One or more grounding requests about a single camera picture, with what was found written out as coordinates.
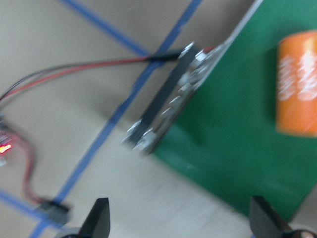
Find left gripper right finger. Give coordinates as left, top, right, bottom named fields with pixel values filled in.
left=249, top=196, right=294, bottom=238

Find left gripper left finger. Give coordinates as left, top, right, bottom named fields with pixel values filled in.
left=78, top=198, right=110, bottom=238

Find orange cylinder with 4680 print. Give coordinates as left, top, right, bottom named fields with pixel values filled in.
left=276, top=30, right=317, bottom=137

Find black inline connector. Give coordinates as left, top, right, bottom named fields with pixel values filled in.
left=36, top=200, right=70, bottom=225

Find green conveyor belt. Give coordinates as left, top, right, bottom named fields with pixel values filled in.
left=125, top=0, right=317, bottom=219

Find small motor controller board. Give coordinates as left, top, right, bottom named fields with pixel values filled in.
left=0, top=112, right=13, bottom=167

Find red black wire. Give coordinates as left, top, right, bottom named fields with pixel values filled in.
left=0, top=49, right=184, bottom=206

